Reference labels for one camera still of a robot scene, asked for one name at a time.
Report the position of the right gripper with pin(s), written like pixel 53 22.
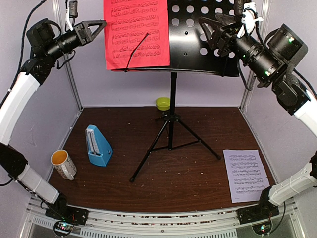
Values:
pixel 227 31

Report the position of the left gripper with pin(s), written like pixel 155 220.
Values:
pixel 82 30

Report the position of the red sheet music paper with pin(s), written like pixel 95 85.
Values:
pixel 136 34

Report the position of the black music stand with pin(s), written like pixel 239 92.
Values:
pixel 189 52

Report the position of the white sheet music paper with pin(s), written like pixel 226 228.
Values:
pixel 246 175

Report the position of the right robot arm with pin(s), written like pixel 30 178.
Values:
pixel 272 60

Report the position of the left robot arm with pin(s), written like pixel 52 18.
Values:
pixel 46 49

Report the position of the green plastic bowl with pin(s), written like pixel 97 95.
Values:
pixel 163 103

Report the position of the blue metronome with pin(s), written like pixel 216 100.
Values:
pixel 98 148

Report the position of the white patterned mug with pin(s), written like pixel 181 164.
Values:
pixel 64 165

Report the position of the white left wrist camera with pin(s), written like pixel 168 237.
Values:
pixel 71 7

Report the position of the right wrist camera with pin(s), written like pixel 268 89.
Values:
pixel 246 13

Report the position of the left aluminium corner post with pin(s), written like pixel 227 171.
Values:
pixel 60 19

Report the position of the aluminium corner post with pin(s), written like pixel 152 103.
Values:
pixel 251 76
pixel 60 19

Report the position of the right aluminium corner post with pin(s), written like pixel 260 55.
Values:
pixel 251 76

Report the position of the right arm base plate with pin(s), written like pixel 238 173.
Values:
pixel 260 217

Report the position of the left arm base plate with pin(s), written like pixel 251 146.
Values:
pixel 67 218

